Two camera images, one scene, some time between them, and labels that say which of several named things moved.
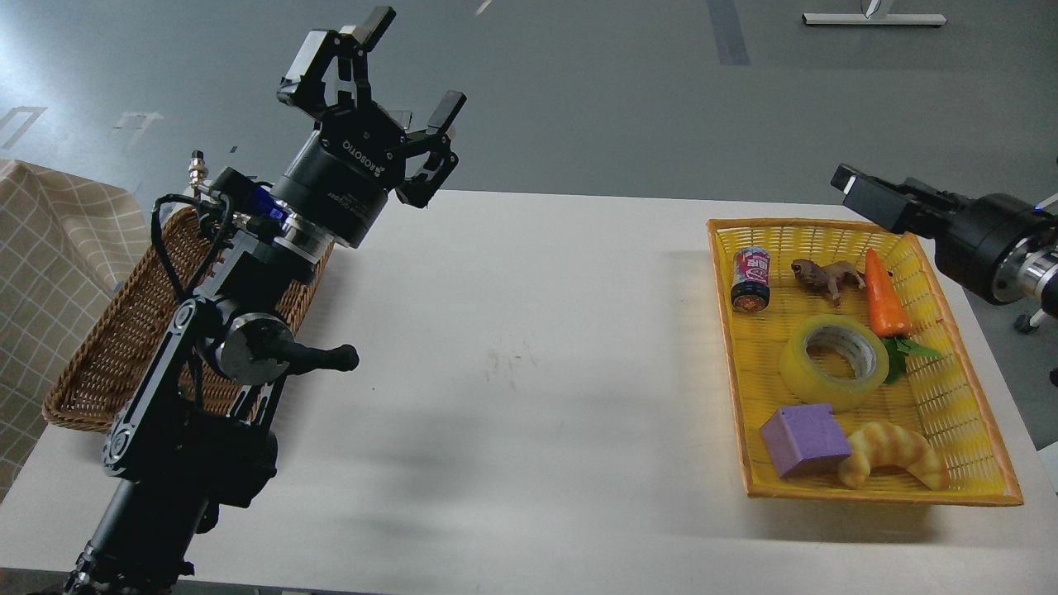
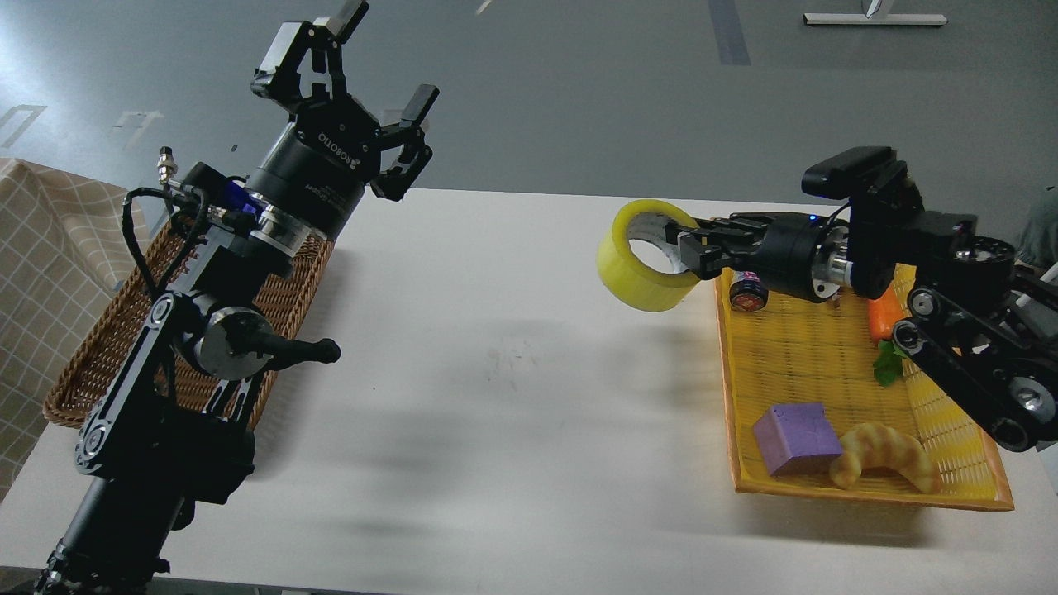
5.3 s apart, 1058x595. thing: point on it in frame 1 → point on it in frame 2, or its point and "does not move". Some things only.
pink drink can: (751, 287) does not move
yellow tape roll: (864, 347) → (626, 278)
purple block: (805, 441) does not move
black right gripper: (969, 234) → (801, 254)
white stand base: (896, 19) does not move
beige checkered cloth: (67, 242) does not move
